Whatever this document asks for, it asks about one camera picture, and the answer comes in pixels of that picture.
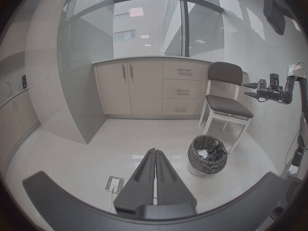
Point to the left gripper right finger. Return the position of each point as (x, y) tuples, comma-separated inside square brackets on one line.
[(175, 191)]

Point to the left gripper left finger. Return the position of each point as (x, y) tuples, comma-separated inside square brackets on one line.
[(134, 191)]

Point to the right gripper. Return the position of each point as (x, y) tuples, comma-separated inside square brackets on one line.
[(272, 95)]

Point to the black plastic bag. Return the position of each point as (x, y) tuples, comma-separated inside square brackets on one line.
[(195, 160)]

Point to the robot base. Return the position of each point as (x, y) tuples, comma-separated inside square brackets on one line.
[(288, 194)]

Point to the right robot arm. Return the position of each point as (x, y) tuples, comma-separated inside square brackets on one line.
[(287, 92)]

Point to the dark grey white-legged chair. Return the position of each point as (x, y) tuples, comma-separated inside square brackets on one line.
[(228, 105)]

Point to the beige cabinet with drawers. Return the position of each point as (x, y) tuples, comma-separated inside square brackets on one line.
[(144, 85)]

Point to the window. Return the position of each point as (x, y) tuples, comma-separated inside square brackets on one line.
[(144, 20)]

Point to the curved beige counter cabinet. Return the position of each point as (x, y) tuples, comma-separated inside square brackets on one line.
[(14, 119)]

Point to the silver faucet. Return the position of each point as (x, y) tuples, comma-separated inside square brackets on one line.
[(9, 85)]

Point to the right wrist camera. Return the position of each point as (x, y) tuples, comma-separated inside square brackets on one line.
[(262, 82)]

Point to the dark wall panel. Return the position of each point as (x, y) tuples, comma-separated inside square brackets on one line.
[(24, 82)]

